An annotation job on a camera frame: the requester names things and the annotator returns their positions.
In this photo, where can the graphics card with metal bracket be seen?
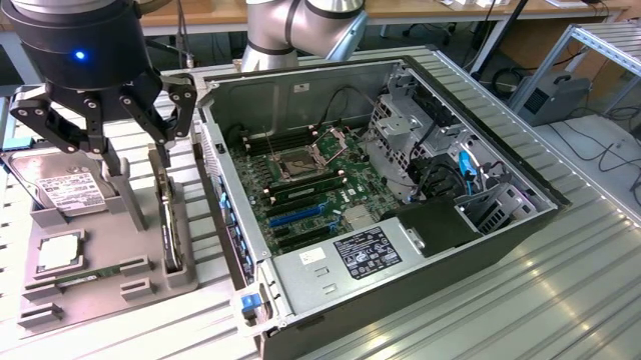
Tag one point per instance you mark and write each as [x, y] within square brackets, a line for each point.
[170, 232]

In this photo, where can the CPU socket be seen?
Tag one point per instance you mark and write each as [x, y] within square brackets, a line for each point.
[295, 165]

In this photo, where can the thin metal locking lever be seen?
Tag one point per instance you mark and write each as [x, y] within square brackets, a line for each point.
[270, 146]

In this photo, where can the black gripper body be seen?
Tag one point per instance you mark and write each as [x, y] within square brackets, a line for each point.
[75, 37]

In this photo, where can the wooden desk with white frame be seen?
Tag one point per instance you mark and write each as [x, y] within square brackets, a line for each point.
[450, 11]
[210, 20]

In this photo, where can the grey parts rack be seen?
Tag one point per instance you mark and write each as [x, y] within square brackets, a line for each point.
[110, 255]

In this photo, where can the blue expansion slot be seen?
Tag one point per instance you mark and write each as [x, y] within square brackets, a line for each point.
[295, 217]

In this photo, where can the black plastic shroud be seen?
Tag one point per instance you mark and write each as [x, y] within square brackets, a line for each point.
[436, 225]

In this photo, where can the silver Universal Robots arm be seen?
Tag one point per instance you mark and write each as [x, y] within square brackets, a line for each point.
[270, 22]

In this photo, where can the silver CPU chip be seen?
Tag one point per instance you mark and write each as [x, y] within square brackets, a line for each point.
[60, 252]

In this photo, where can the metal socket cover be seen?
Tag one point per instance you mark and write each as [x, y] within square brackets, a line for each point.
[327, 146]

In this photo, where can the silver metal drive cage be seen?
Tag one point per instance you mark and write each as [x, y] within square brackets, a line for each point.
[396, 123]

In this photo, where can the perforated metal disk bay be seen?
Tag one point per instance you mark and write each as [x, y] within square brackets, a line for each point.
[501, 213]

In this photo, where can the black slanted pole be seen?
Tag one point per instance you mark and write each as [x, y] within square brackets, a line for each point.
[512, 18]

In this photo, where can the hard disk with blue rails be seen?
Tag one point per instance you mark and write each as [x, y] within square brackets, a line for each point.
[64, 187]

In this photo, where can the green motherboard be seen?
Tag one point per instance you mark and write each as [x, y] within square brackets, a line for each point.
[358, 176]

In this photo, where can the open black PC case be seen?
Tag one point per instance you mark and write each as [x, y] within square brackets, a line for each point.
[476, 270]

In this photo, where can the blue case latch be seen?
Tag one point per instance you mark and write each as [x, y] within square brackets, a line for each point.
[249, 303]

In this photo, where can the aluminium slat frame table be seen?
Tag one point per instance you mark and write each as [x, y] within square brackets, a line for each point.
[605, 41]

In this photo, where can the grey power supply unit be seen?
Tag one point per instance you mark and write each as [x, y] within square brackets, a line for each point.
[310, 288]

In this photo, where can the silver chipset heatsink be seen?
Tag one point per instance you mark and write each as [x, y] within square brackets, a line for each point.
[361, 218]

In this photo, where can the green RAM stick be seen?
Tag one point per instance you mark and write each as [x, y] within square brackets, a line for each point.
[305, 191]
[90, 276]

